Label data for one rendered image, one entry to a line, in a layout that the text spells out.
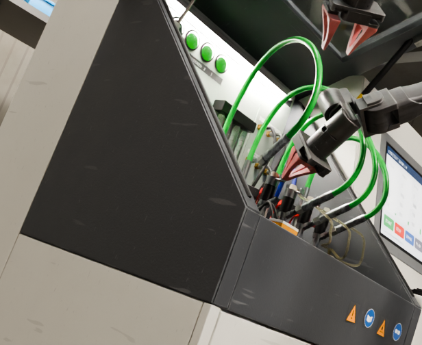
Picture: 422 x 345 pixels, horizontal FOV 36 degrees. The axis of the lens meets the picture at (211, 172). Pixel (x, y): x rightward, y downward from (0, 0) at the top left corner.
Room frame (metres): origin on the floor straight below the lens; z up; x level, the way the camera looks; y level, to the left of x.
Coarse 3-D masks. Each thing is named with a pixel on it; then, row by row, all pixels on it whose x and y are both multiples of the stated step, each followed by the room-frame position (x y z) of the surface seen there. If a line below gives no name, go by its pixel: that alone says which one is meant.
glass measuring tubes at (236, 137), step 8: (216, 104) 1.62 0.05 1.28; (224, 104) 1.60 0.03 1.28; (216, 112) 1.63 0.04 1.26; (224, 112) 1.61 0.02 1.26; (240, 112) 1.65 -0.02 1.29; (224, 120) 1.65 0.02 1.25; (232, 120) 1.64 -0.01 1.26; (240, 120) 1.65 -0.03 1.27; (248, 120) 1.67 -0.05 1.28; (232, 128) 1.68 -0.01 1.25; (240, 128) 1.70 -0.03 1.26; (248, 128) 1.68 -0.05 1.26; (232, 136) 1.66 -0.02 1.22; (240, 136) 1.69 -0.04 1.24; (232, 144) 1.67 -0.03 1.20; (240, 144) 1.69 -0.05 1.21; (240, 152) 1.70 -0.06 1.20
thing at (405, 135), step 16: (352, 80) 1.77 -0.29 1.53; (320, 112) 1.82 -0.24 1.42; (400, 128) 1.92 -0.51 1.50; (352, 144) 1.72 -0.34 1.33; (400, 144) 1.92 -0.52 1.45; (416, 144) 2.01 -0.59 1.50; (336, 160) 1.74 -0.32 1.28; (352, 160) 1.70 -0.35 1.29; (368, 160) 1.75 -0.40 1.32; (416, 160) 2.00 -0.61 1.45; (368, 176) 1.75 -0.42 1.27; (368, 208) 1.75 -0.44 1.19; (416, 272) 1.98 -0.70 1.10; (416, 288) 1.97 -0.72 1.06; (416, 336) 1.49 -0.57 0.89
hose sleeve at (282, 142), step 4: (284, 136) 1.26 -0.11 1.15; (280, 140) 1.27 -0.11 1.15; (284, 140) 1.27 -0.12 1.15; (288, 140) 1.26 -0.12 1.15; (276, 144) 1.28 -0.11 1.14; (280, 144) 1.28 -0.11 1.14; (284, 144) 1.27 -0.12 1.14; (272, 148) 1.29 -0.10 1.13; (276, 148) 1.29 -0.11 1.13; (280, 148) 1.28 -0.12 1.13; (268, 152) 1.30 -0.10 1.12; (272, 152) 1.30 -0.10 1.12; (276, 152) 1.29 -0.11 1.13; (264, 156) 1.31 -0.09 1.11; (268, 156) 1.31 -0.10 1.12; (272, 156) 1.31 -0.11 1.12; (268, 160) 1.32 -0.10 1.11
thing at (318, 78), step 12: (300, 36) 1.35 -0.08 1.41; (276, 48) 1.45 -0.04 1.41; (312, 48) 1.28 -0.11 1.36; (264, 60) 1.49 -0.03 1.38; (252, 72) 1.52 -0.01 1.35; (240, 96) 1.54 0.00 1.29; (312, 96) 1.22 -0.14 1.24; (312, 108) 1.22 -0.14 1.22; (228, 120) 1.56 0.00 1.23; (300, 120) 1.23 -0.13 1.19; (288, 132) 1.25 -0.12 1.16
